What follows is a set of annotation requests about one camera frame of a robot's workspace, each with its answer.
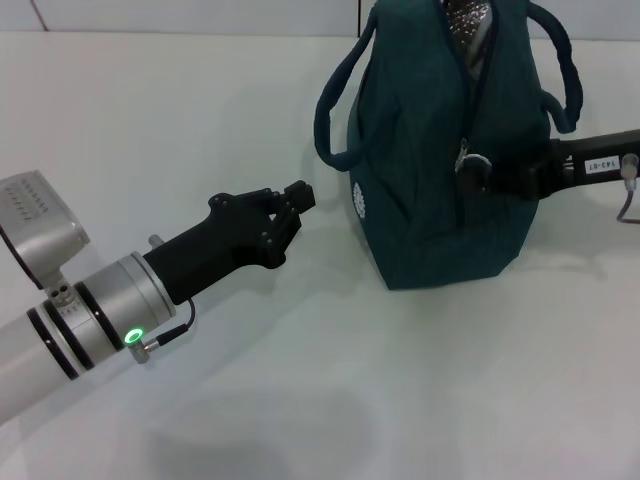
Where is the left arm connector cable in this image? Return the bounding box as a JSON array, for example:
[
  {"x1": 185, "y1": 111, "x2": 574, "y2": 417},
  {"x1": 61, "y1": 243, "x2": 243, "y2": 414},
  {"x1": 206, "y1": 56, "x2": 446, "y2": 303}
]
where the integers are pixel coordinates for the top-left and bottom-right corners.
[{"x1": 128, "y1": 298, "x2": 196, "y2": 365}]

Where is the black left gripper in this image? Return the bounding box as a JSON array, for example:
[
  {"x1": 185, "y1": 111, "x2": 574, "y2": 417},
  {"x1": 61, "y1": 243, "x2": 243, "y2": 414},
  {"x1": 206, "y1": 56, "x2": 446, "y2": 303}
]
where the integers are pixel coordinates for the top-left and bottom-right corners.
[{"x1": 142, "y1": 179, "x2": 318, "y2": 306}]

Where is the dark teal lunch bag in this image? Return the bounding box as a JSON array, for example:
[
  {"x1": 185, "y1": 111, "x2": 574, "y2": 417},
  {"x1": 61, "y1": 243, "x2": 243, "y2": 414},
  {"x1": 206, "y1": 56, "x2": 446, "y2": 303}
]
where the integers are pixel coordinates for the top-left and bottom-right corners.
[{"x1": 313, "y1": 0, "x2": 585, "y2": 292}]

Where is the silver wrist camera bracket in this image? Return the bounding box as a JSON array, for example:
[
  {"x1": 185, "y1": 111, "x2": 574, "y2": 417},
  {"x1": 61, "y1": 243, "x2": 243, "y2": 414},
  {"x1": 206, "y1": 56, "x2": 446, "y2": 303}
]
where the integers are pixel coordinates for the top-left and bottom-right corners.
[{"x1": 0, "y1": 169, "x2": 92, "y2": 292}]

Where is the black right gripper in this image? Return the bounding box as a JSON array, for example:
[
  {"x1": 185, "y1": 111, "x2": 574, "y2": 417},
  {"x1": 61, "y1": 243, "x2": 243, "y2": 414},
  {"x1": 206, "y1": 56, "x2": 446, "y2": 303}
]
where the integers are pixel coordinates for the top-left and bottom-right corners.
[{"x1": 457, "y1": 128, "x2": 640, "y2": 202}]

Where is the arm connector cable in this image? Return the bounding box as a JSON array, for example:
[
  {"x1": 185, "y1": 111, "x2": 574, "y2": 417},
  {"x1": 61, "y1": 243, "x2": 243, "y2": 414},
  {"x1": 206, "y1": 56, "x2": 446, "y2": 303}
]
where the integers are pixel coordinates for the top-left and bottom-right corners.
[
  {"x1": 616, "y1": 153, "x2": 640, "y2": 225},
  {"x1": 128, "y1": 298, "x2": 196, "y2": 365}
]

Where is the right arm connector cable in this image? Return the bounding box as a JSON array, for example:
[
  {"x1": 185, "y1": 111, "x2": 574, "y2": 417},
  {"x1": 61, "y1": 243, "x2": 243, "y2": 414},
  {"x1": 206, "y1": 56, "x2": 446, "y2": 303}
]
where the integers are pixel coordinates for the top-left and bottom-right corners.
[{"x1": 616, "y1": 153, "x2": 640, "y2": 225}]

